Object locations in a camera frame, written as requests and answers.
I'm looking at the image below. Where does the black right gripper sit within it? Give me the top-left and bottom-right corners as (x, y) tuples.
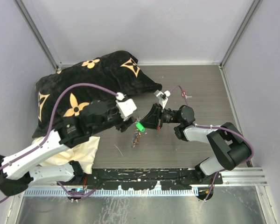
(136, 103), (180, 130)

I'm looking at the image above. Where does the green key tag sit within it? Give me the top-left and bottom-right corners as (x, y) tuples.
(135, 122), (145, 132)

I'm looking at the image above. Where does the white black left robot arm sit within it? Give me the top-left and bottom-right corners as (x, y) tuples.
(0, 99), (137, 196)

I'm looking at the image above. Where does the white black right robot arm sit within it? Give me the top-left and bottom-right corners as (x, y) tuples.
(140, 104), (254, 184)

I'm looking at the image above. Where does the cream white cloth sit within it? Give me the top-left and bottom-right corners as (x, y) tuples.
(40, 136), (100, 174)

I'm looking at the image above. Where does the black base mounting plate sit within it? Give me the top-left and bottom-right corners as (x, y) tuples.
(57, 167), (224, 191)

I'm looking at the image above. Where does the black floral plush blanket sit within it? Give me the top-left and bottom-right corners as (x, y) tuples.
(32, 50), (162, 139)

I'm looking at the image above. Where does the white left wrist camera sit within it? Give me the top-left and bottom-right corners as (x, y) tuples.
(116, 98), (137, 121)

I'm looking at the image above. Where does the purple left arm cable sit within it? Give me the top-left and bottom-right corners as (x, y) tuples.
(0, 83), (126, 206)

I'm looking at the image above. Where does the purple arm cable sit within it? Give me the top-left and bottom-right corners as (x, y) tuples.
(164, 85), (255, 201)
(0, 83), (126, 206)

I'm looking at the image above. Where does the blue slotted cable duct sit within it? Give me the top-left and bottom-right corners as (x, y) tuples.
(23, 186), (199, 197)

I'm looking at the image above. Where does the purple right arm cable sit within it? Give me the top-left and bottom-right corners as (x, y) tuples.
(164, 85), (255, 201)

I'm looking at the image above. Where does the left aluminium frame post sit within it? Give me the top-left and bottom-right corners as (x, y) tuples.
(14, 0), (63, 70)

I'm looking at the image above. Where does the aluminium frame post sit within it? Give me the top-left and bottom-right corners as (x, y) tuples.
(14, 0), (63, 70)
(219, 0), (263, 69)

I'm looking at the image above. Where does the right aluminium frame post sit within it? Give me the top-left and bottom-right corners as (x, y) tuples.
(219, 0), (263, 69)

